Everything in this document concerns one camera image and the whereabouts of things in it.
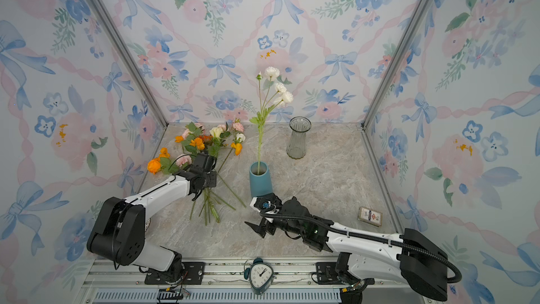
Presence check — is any orange ranunculus flower stem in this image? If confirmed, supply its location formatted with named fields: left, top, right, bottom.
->
left=147, top=147, right=181, bottom=175

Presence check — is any pink bud flower stem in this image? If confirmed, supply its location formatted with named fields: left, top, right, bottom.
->
left=232, top=121, right=245, bottom=133

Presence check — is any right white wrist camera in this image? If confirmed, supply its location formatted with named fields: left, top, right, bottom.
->
left=250, top=193, right=283, bottom=216

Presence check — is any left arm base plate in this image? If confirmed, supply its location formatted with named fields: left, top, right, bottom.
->
left=144, top=262, right=206, bottom=286

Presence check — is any pink rose stem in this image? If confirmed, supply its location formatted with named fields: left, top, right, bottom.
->
left=174, top=154, right=192, bottom=167

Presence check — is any aluminium rail frame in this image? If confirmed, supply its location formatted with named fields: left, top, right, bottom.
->
left=75, top=257, right=444, bottom=304

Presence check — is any white ranunculus flower stem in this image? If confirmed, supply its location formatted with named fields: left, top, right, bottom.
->
left=250, top=66, right=294, bottom=175

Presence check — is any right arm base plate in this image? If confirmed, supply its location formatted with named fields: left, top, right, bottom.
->
left=311, top=261, right=375, bottom=287

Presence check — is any orange poppy flower stem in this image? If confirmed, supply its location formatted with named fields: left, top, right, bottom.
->
left=217, top=132, right=246, bottom=208

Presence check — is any teal ceramic vase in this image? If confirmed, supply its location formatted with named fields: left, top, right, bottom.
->
left=249, top=162, right=274, bottom=198

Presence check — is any cream rose stem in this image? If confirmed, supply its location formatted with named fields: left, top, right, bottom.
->
left=201, top=123, right=231, bottom=225

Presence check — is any small card box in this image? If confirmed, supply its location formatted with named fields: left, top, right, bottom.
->
left=358, top=206, right=383, bottom=227

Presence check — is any black corrugated cable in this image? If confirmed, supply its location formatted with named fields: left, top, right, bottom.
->
left=259, top=206, right=463, bottom=284

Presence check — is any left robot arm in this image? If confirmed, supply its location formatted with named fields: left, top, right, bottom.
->
left=87, top=153, right=217, bottom=284

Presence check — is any teal heart alarm clock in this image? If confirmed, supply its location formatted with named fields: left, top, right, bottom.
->
left=243, top=258, right=274, bottom=296

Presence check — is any clear glass vase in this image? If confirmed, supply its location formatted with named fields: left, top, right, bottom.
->
left=286, top=116, right=312, bottom=160

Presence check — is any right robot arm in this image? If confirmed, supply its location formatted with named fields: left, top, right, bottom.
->
left=249, top=193, right=462, bottom=302

